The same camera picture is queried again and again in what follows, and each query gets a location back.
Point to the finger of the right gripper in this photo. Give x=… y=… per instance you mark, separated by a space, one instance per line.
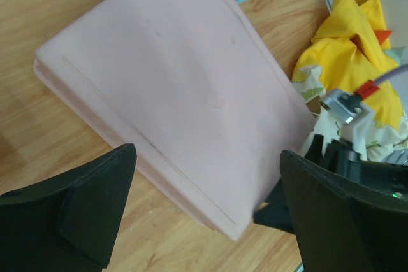
x=276 y=212

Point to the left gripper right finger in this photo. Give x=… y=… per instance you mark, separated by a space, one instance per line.
x=341 y=225

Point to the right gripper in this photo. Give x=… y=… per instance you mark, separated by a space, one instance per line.
x=340 y=158

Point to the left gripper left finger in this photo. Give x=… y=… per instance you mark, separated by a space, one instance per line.
x=68 y=222

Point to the printed white yellow cloth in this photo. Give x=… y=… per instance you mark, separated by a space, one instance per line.
x=350 y=48

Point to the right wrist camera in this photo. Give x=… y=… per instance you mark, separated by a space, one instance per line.
x=353 y=115

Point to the pink perforated basket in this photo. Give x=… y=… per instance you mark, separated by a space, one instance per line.
x=194 y=88

